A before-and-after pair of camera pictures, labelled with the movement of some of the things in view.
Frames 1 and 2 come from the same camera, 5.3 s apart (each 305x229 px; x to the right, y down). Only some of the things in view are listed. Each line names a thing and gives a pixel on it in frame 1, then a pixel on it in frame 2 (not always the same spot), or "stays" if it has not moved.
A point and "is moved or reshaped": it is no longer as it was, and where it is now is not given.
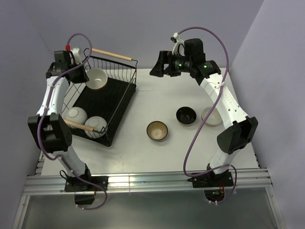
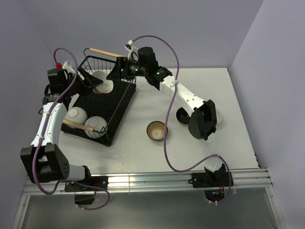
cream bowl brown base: [98, 78] is moved or reshaped
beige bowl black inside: [186, 115] stays
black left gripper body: [71, 65] to [76, 87]
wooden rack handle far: [112, 54] stays
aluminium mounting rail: [203, 182] stays
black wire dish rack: [93, 105] stays
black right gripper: [165, 57] to [122, 63]
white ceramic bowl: [99, 126] stays
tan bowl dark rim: [157, 130] stays
